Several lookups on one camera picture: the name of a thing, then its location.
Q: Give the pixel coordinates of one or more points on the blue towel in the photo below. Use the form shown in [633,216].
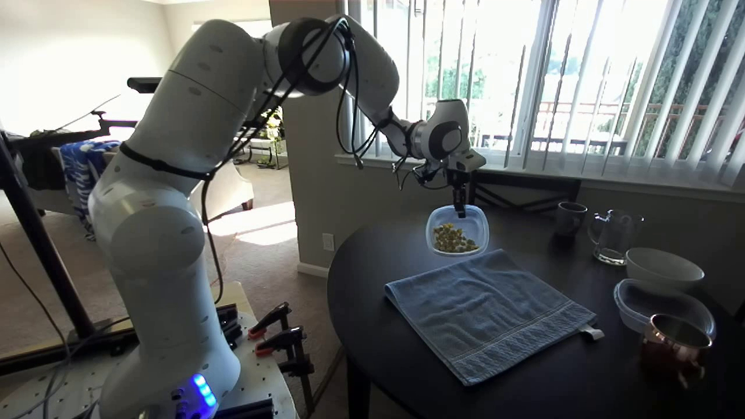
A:
[486,315]

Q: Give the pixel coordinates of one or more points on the dark chair back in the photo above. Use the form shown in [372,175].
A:
[537,192]

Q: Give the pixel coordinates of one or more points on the white vertical blinds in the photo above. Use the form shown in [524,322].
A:
[621,76]

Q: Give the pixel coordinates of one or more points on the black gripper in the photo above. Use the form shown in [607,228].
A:
[464,163]

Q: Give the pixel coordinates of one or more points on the yellowish food pieces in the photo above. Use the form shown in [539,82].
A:
[454,237]

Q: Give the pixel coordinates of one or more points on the round dark wooden table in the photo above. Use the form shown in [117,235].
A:
[544,386]

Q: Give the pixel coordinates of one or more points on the clear shallow plastic container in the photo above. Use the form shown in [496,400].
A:
[637,303]

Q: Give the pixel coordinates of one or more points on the white wall outlet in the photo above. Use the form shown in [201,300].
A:
[329,243]

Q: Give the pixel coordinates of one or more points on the clear glass pitcher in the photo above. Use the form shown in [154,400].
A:
[612,235]

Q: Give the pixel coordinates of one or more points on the perforated robot mounting board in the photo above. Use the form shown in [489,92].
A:
[259,364]

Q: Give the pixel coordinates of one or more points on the blue patterned cloth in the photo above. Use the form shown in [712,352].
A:
[82,175]

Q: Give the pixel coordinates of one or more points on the black tripod stand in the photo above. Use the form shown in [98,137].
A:
[44,246]

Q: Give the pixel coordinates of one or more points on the black clamp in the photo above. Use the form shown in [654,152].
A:
[230,323]

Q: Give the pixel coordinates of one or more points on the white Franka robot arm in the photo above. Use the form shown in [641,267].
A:
[170,234]

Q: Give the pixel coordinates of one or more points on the black keyboard stand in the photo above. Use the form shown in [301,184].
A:
[143,82]

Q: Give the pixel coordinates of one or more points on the copper mug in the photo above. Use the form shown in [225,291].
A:
[671,345]

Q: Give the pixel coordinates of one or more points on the beige ottoman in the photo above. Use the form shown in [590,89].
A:
[230,194]

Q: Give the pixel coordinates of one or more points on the clear plastic bowl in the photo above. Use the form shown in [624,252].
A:
[443,222]

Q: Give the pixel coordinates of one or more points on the dark mug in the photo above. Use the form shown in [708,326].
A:
[570,220]

